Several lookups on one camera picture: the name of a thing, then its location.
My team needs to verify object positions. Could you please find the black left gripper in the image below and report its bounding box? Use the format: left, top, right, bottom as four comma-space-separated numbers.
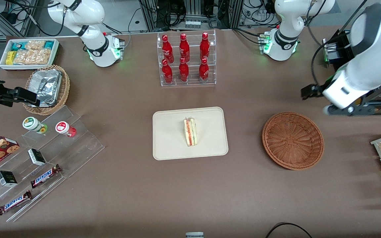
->
301, 84, 327, 100

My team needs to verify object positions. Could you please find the triangular sandwich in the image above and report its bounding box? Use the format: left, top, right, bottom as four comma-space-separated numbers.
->
183, 117, 198, 147

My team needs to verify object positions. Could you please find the light wicker basket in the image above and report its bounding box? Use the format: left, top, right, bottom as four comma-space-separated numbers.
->
22, 64, 70, 116

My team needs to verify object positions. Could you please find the brown wicker basket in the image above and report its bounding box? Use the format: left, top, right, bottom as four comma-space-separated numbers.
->
262, 112, 325, 171

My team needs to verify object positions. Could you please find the beige plastic tray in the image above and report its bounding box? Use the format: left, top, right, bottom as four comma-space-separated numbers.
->
152, 106, 229, 161

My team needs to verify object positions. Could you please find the aluminium foil container stack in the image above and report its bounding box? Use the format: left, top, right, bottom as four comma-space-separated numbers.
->
27, 69, 63, 107

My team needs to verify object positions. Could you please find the green lidded cup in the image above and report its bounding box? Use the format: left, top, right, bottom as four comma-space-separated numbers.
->
22, 116, 48, 135

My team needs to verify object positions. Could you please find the large clear cracker bag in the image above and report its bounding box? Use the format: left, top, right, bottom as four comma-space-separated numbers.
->
13, 49, 51, 65

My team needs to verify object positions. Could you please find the small clear cracker bag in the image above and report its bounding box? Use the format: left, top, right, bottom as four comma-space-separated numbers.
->
25, 40, 46, 51

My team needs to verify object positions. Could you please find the red lidded cup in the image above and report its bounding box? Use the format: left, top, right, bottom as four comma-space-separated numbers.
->
55, 121, 77, 138

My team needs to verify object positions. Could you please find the white snack bin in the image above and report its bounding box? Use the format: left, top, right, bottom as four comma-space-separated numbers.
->
0, 38, 61, 72

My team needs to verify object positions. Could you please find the small black box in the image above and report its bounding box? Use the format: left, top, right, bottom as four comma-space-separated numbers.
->
0, 170, 18, 187
27, 148, 47, 166

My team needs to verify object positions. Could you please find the clear acrylic stepped shelf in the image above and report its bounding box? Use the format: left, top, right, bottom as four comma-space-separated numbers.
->
0, 105, 105, 223

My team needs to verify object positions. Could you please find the snickers bar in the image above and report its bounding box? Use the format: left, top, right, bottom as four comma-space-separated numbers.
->
0, 190, 32, 216
30, 164, 62, 189

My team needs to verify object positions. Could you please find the red cola bottle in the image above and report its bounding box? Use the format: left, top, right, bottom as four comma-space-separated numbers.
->
178, 58, 190, 83
161, 59, 174, 84
199, 32, 211, 60
198, 58, 210, 83
161, 34, 174, 62
179, 33, 191, 62

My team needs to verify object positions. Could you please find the clear acrylic bottle rack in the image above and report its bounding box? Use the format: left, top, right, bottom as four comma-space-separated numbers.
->
156, 29, 217, 87

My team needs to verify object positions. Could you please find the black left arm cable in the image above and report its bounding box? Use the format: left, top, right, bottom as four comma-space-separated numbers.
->
305, 0, 369, 87

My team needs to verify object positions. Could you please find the black floor cable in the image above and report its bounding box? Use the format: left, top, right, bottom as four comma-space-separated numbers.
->
265, 222, 314, 238

